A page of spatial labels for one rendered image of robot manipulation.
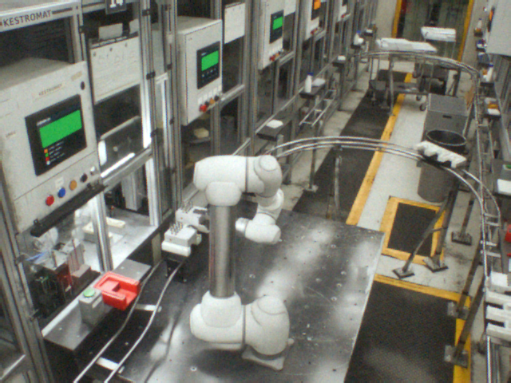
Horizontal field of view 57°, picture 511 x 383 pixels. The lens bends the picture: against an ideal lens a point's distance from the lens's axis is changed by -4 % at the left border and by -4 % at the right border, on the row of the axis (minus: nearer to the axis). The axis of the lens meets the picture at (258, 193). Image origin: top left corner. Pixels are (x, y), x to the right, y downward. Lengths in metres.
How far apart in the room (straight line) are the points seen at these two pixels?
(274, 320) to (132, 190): 1.05
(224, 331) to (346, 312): 0.67
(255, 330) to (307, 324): 0.39
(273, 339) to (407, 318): 1.60
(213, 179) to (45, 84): 0.64
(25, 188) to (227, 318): 0.88
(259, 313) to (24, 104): 1.12
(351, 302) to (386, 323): 0.96
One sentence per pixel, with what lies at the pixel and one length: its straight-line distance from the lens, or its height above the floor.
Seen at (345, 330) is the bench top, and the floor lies 0.68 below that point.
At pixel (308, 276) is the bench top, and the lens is 2.52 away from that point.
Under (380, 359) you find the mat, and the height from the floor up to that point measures 0.01.
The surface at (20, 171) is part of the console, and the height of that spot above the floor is 1.57.
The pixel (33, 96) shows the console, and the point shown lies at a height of 1.78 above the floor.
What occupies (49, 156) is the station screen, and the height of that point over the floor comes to 1.58.
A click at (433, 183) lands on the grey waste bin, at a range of 4.75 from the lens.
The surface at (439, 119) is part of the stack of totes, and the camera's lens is 5.31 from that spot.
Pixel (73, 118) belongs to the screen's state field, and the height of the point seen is 1.67.
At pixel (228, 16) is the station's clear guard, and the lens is 2.86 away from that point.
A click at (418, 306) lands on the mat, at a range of 3.54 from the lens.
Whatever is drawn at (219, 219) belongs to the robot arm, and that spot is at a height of 1.29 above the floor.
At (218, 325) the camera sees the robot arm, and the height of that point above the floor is 0.89.
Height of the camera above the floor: 2.26
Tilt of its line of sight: 30 degrees down
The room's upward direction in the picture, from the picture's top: 3 degrees clockwise
